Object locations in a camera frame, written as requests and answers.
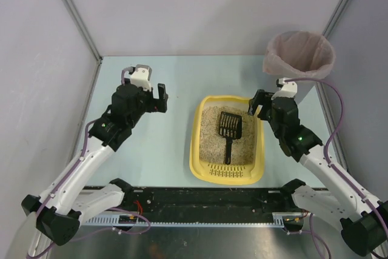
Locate black litter scoop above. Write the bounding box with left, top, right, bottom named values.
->
left=218, top=111, right=243, bottom=165

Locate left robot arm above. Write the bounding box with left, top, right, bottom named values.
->
left=21, top=82, right=168, bottom=246

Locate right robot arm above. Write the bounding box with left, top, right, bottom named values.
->
left=248, top=90, right=387, bottom=257

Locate yellow litter box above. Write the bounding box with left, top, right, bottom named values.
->
left=189, top=95, right=265, bottom=186

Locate beige cat litter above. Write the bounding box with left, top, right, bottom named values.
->
left=198, top=106, right=257, bottom=164

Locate grey trash bin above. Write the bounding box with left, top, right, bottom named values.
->
left=263, top=30, right=336, bottom=104

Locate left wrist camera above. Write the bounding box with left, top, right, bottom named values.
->
left=125, top=64, right=152, bottom=92

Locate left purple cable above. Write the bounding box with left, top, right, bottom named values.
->
left=25, top=67, right=152, bottom=258

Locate purple cable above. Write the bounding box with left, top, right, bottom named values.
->
left=283, top=77, right=388, bottom=258
left=25, top=67, right=152, bottom=258

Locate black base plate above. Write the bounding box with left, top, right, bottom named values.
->
left=119, top=187, right=306, bottom=222

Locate grey slotted cable duct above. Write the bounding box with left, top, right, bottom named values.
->
left=77, top=212, right=304, bottom=227

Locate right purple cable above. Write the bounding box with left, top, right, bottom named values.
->
left=283, top=77, right=388, bottom=258

